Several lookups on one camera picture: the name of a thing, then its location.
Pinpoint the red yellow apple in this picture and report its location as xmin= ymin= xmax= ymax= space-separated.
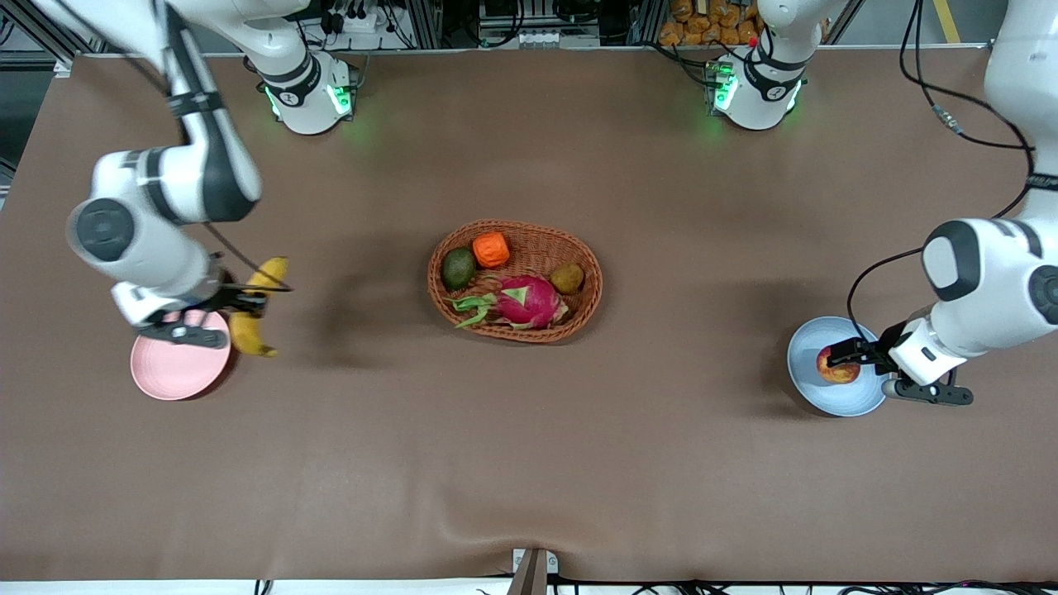
xmin=816 ymin=346 xmax=861 ymax=386

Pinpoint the yellow banana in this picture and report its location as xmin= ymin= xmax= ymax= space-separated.
xmin=226 ymin=256 xmax=289 ymax=359

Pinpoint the blue round plate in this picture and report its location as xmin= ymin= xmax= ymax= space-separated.
xmin=786 ymin=316 xmax=894 ymax=417

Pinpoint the pink round plate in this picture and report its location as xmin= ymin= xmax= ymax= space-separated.
xmin=130 ymin=309 xmax=233 ymax=402

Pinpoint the dark green avocado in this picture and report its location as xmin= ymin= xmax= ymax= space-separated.
xmin=441 ymin=247 xmax=477 ymax=291

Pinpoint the orange persimmon fruit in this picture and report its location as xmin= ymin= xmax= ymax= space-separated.
xmin=472 ymin=232 xmax=511 ymax=269

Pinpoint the pink dragon fruit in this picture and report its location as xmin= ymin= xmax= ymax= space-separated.
xmin=450 ymin=276 xmax=571 ymax=332

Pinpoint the white power strip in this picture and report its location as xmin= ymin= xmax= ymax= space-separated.
xmin=329 ymin=7 xmax=391 ymax=36

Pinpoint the woven brown wicker basket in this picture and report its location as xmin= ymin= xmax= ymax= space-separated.
xmin=427 ymin=219 xmax=603 ymax=344

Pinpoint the brown table cloth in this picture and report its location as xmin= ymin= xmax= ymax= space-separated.
xmin=0 ymin=48 xmax=1058 ymax=584

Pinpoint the bag of orange fruits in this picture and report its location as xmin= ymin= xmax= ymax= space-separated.
xmin=659 ymin=0 xmax=763 ymax=47

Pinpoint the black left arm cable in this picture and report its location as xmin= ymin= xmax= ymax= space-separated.
xmin=846 ymin=0 xmax=1039 ymax=345

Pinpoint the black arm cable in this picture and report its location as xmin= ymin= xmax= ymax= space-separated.
xmin=846 ymin=0 xmax=1039 ymax=345
xmin=151 ymin=0 xmax=293 ymax=293

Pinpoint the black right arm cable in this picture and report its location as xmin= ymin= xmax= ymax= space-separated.
xmin=151 ymin=0 xmax=293 ymax=293

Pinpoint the grey metal table bracket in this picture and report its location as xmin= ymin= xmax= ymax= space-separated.
xmin=506 ymin=547 xmax=560 ymax=595

